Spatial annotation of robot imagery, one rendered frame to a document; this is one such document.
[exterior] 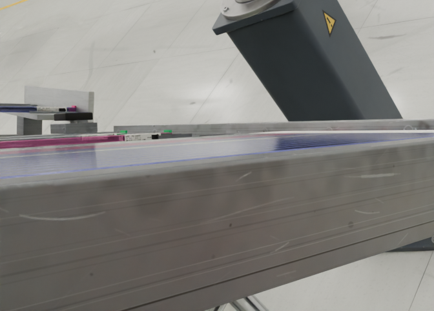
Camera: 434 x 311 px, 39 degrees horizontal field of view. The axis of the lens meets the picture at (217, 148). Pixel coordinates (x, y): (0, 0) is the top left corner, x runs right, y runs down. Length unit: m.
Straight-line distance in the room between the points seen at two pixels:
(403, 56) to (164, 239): 1.86
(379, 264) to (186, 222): 1.29
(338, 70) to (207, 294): 0.97
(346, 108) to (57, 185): 1.05
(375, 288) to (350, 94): 0.49
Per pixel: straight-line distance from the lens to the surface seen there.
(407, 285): 1.47
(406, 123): 0.66
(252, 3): 1.15
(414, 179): 0.39
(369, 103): 1.30
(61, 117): 1.01
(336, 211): 0.32
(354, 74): 1.26
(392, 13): 2.31
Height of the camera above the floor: 1.14
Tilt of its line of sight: 31 degrees down
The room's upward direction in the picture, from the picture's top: 39 degrees counter-clockwise
